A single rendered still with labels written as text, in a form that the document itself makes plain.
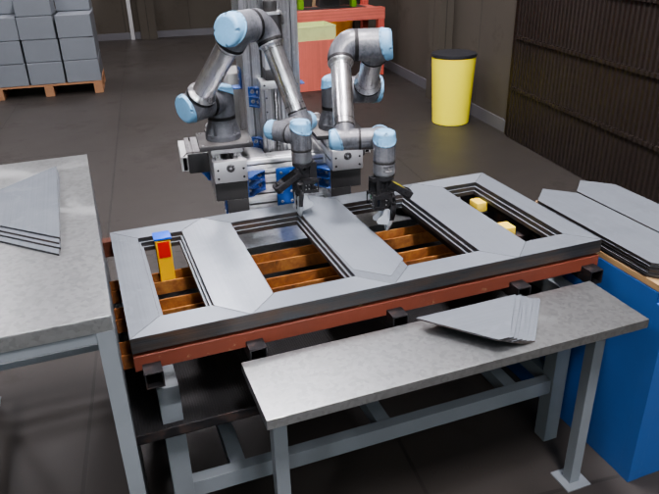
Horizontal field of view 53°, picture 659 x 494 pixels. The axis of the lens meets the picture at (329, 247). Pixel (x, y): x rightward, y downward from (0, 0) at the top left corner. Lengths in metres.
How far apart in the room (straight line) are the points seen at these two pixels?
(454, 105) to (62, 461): 5.09
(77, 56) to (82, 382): 6.27
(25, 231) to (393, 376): 1.13
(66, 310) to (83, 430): 1.38
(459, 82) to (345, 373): 5.17
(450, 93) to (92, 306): 5.47
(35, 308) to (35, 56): 7.50
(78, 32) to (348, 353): 7.49
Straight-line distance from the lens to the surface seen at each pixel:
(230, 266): 2.14
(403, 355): 1.89
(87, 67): 9.04
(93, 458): 2.84
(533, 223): 2.53
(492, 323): 1.98
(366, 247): 2.22
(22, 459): 2.95
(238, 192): 2.80
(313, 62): 8.34
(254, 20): 2.48
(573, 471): 2.64
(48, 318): 1.64
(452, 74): 6.69
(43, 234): 2.04
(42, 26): 9.01
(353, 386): 1.77
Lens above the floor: 1.84
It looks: 26 degrees down
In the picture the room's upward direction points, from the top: 1 degrees counter-clockwise
